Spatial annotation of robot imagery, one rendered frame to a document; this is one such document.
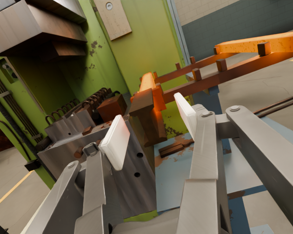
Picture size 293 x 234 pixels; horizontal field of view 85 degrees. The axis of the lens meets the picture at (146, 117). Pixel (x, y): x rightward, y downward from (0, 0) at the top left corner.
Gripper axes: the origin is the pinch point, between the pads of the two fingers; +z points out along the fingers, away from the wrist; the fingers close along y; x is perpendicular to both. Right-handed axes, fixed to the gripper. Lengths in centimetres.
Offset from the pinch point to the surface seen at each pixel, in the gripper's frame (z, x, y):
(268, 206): 55, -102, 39
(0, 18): 41, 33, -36
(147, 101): 0.8, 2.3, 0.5
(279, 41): 12.3, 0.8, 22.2
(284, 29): 594, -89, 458
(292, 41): 9.9, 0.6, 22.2
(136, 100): 3.2, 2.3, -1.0
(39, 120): 54, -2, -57
